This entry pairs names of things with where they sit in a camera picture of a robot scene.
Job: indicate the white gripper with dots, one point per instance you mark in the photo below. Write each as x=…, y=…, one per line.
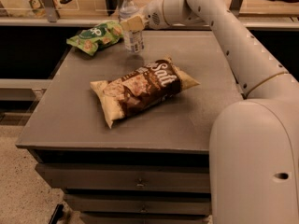
x=153, y=16

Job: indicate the clear plastic water bottle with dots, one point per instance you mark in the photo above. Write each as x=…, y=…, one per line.
x=133, y=40

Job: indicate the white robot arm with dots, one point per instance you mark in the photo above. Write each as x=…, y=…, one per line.
x=254, y=143

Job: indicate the green rice chip bag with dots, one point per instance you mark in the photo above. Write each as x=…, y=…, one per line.
x=99, y=37

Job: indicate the brown and cream chip bag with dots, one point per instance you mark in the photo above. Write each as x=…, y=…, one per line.
x=148, y=85

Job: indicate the orange snack bag behind glass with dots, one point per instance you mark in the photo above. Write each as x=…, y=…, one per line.
x=45, y=8

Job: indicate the grey drawer cabinet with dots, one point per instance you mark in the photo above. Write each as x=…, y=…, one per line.
x=68, y=125

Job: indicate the top cabinet drawer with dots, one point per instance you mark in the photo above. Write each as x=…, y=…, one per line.
x=125, y=177

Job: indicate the cabinet drawer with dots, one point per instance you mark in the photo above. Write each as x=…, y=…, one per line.
x=144, y=204
x=118, y=218
x=125, y=177

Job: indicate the middle cabinet drawer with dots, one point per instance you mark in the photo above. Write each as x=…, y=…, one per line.
x=144, y=204

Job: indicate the bottom cabinet drawer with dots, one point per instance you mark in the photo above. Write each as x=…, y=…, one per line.
x=118, y=218

